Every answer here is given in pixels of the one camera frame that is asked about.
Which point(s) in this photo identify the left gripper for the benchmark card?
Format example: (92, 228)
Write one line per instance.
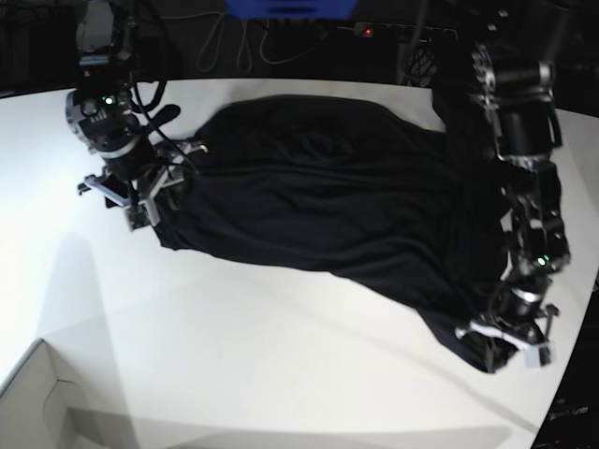
(532, 331)

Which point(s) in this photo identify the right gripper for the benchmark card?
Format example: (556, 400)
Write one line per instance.
(137, 198)

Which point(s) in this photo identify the black t-shirt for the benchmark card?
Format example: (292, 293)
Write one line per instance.
(346, 187)

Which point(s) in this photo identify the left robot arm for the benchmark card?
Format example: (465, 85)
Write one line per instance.
(506, 53)

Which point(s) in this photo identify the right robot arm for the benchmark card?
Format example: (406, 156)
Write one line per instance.
(106, 113)

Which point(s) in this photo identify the blue plastic bin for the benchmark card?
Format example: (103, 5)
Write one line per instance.
(291, 9)

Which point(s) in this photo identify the black power strip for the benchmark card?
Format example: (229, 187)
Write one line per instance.
(403, 32)

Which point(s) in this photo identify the white cardboard box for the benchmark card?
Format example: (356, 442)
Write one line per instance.
(41, 410)

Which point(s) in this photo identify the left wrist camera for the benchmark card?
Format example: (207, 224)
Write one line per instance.
(539, 355)

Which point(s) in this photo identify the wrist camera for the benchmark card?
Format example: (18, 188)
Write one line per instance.
(141, 216)
(539, 355)

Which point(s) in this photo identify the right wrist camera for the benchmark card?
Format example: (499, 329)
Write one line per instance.
(141, 216)

